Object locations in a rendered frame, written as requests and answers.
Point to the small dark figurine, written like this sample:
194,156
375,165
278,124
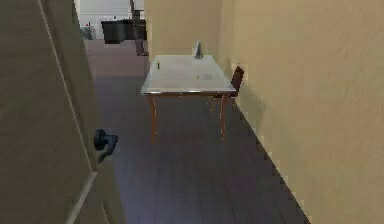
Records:
158,65

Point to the brown room door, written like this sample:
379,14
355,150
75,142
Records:
36,116

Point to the dark brown wooden chair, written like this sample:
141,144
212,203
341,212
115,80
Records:
237,79

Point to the white table with wooden legs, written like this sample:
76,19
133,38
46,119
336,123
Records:
186,73

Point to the black cabinet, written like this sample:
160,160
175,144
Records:
120,30

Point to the grey cone-shaped object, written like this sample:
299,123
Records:
198,50

